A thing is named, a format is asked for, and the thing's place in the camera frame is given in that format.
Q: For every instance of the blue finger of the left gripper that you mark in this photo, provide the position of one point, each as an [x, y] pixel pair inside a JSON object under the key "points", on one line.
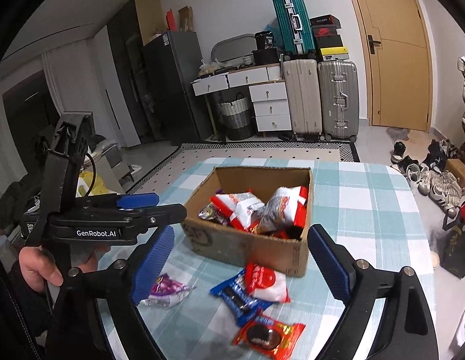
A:
{"points": [[163, 215], [137, 201]]}

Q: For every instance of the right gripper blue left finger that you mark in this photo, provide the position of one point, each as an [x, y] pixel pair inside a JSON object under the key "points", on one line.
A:
{"points": [[152, 258]]}

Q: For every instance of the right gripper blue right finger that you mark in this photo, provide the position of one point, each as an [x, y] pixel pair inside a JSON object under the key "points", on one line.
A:
{"points": [[334, 262]]}

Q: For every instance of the silver purple snack bag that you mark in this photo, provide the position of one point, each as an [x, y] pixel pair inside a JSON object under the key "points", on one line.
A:
{"points": [[167, 293]]}

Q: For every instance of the purple grape snack bag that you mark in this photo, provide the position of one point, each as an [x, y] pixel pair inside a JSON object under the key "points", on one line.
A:
{"points": [[211, 213]]}

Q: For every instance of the white red balloon gum bag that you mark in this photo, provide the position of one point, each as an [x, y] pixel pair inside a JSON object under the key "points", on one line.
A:
{"points": [[266, 284]]}

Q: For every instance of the white red noodle snack bag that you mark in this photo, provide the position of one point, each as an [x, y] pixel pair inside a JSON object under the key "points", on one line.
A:
{"points": [[285, 209]]}

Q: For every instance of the blue cookie packet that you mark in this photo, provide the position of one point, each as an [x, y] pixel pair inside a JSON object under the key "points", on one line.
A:
{"points": [[243, 307]]}

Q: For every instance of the red orange cookie packet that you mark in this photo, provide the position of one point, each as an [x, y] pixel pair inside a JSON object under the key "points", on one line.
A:
{"points": [[270, 337]]}

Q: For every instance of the person's left hand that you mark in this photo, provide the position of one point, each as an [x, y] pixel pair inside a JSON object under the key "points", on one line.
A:
{"points": [[37, 266]]}

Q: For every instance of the patterned floor rug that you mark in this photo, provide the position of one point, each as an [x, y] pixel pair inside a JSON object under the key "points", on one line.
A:
{"points": [[163, 165]]}

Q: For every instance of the cardboard SF express box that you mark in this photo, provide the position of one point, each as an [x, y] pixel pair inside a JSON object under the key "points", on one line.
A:
{"points": [[283, 251]]}

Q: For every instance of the black paper bag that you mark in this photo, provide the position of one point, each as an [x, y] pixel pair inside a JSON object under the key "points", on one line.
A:
{"points": [[451, 246]]}

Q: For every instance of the woven laundry basket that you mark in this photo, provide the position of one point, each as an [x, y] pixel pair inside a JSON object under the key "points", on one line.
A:
{"points": [[237, 116]]}

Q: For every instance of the pile of shoes on floor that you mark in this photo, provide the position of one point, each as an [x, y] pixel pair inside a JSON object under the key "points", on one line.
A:
{"points": [[430, 176]]}

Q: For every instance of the white curtain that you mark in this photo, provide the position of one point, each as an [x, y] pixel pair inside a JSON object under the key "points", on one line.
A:
{"points": [[80, 76]]}

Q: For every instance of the black refrigerator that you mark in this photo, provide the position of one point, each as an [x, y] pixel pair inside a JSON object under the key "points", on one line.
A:
{"points": [[173, 61]]}

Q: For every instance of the small cardboard box on floor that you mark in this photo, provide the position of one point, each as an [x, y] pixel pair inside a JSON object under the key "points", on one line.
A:
{"points": [[457, 168]]}

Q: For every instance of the dark tall cabinet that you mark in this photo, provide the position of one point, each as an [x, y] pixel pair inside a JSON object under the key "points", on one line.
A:
{"points": [[134, 25]]}

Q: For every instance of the white drawer desk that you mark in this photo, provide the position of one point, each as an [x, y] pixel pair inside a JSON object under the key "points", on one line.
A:
{"points": [[263, 86]]}

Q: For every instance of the oval mirror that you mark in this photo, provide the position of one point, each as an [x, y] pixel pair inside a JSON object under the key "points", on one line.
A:
{"points": [[233, 48]]}

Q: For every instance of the beige suitcase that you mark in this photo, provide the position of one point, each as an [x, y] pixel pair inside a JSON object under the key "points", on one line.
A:
{"points": [[302, 86]]}

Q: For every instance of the silver suitcase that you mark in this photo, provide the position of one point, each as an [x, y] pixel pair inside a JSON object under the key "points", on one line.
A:
{"points": [[338, 87]]}

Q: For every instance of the stacked shoe boxes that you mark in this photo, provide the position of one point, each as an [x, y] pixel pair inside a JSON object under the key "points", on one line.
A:
{"points": [[327, 39]]}

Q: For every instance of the teal suitcase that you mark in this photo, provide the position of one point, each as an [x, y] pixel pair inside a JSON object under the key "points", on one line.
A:
{"points": [[295, 28]]}

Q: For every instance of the wooden door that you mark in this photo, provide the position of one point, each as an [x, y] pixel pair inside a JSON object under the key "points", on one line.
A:
{"points": [[397, 62]]}

